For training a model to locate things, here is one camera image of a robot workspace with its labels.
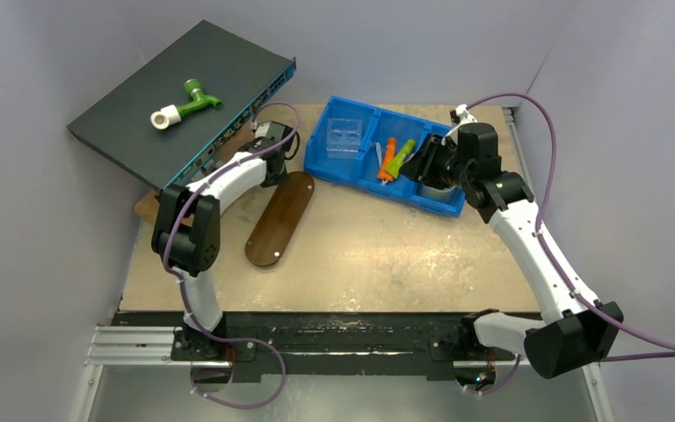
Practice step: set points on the green white pipe fitting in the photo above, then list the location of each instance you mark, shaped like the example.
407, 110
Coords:
171, 115

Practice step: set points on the blue divided plastic bin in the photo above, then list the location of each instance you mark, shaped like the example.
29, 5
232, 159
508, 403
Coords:
360, 171

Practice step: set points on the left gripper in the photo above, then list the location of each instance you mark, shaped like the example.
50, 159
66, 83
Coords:
273, 182

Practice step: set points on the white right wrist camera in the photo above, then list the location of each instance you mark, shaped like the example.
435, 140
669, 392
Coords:
461, 115

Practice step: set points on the white toothbrush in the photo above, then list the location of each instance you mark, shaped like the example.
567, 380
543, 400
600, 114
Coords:
382, 176

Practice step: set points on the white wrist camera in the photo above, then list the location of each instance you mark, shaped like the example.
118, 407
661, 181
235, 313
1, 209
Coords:
260, 129
461, 115

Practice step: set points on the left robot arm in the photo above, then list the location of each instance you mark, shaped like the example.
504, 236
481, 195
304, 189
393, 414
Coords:
187, 231

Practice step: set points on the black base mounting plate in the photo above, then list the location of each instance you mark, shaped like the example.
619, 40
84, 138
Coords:
426, 344

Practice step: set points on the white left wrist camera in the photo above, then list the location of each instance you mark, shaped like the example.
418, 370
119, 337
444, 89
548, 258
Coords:
260, 129

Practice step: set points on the green toothpaste tube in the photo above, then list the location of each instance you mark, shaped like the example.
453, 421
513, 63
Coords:
395, 164

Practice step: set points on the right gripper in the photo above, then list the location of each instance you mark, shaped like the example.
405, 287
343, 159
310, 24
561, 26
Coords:
426, 160

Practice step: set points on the clear plastic blister pack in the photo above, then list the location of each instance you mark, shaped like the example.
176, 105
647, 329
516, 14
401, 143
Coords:
343, 137

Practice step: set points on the brown oval wooden tray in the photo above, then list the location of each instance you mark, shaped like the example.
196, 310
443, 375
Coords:
276, 226

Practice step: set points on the grey mug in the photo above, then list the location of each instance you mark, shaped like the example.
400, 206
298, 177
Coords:
444, 195

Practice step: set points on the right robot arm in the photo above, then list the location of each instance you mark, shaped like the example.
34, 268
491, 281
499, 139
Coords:
570, 333

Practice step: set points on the wooden board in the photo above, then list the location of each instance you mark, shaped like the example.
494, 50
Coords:
147, 208

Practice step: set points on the dark network switch box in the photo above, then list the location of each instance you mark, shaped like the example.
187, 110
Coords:
243, 75

